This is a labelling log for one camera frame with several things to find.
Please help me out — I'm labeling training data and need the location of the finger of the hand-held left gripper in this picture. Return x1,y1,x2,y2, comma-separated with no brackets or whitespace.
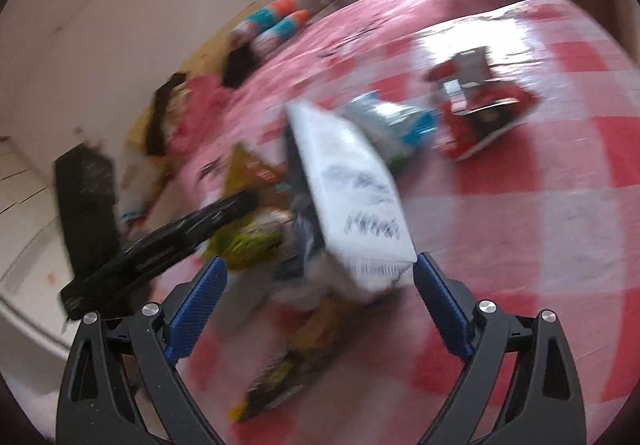
59,190,261,322

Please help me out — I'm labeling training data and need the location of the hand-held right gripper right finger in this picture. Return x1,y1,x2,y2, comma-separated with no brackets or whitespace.
413,252,587,445

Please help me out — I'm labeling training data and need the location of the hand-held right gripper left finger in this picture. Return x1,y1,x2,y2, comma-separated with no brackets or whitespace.
55,255,229,445

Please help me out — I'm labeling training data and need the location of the blue white plastic wrapper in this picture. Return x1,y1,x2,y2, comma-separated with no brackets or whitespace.
345,92,439,166

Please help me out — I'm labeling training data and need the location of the red snack wrapper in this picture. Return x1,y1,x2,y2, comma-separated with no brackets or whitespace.
429,46,539,160

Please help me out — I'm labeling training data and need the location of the red white checkered tablecloth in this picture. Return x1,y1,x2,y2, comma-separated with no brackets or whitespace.
185,0,640,445

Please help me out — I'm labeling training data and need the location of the yellow green snack bag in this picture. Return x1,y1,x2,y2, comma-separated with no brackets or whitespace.
210,142,289,272

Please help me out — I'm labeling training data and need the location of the black bin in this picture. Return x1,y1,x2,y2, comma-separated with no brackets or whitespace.
54,145,124,277

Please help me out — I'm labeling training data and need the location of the yellow black snack bag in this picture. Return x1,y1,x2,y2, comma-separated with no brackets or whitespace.
232,300,352,424

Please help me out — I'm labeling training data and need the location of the dark brown garment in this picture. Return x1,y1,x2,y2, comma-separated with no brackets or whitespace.
144,72,187,156

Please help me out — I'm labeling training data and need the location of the pink floral pillow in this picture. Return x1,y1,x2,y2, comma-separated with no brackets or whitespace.
165,75,228,153

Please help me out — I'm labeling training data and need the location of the black cloth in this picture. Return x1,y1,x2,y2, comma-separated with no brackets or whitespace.
221,45,262,88

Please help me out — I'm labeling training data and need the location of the yellow headboard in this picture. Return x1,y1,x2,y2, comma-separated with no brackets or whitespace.
125,0,263,150

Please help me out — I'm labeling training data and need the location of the bed with pink sheet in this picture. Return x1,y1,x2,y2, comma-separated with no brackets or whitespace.
170,0,501,186

